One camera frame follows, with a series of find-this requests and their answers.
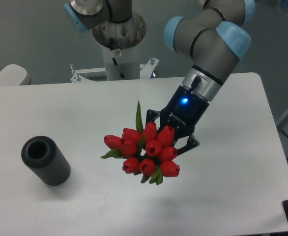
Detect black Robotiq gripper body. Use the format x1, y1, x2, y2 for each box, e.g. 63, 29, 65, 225
158, 86, 209, 139

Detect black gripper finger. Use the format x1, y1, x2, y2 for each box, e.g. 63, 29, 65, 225
177, 133, 200, 156
145, 109, 160, 126

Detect red tulip bouquet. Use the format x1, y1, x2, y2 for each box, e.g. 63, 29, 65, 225
101, 103, 180, 185

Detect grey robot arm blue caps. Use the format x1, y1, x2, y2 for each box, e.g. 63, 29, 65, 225
64, 0, 256, 154

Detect dark grey ribbed vase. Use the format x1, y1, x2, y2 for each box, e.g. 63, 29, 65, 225
21, 136, 71, 186

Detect white chair back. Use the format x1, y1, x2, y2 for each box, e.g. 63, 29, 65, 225
0, 64, 31, 87

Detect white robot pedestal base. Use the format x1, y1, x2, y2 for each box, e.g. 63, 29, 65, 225
70, 12, 159, 83

